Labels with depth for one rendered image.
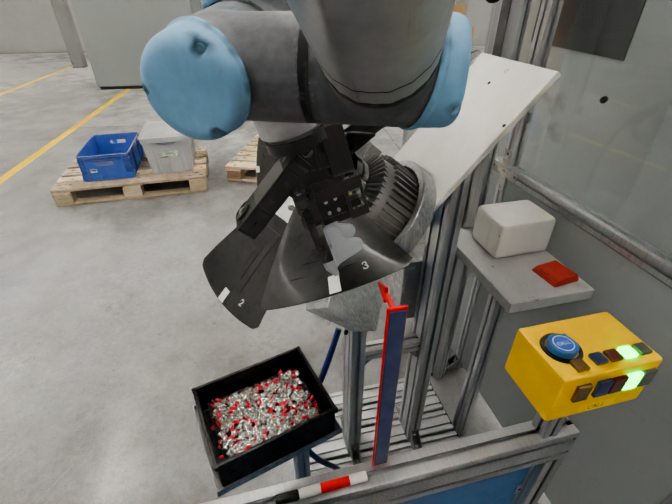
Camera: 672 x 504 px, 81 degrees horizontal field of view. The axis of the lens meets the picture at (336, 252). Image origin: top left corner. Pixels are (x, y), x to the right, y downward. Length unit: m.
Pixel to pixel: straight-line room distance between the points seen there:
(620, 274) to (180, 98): 1.06
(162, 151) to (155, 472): 2.60
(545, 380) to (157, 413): 1.61
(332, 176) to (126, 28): 7.73
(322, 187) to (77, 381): 1.90
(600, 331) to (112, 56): 8.07
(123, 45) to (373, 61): 8.03
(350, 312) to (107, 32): 7.73
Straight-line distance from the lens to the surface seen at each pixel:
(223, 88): 0.28
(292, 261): 0.61
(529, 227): 1.18
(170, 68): 0.30
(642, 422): 1.27
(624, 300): 1.19
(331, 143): 0.45
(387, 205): 0.80
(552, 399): 0.64
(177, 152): 3.69
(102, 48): 8.31
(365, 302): 0.79
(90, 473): 1.90
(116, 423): 1.99
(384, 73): 0.20
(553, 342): 0.64
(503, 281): 1.11
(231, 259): 0.89
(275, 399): 0.79
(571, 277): 1.17
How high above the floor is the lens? 1.49
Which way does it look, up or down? 34 degrees down
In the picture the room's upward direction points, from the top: straight up
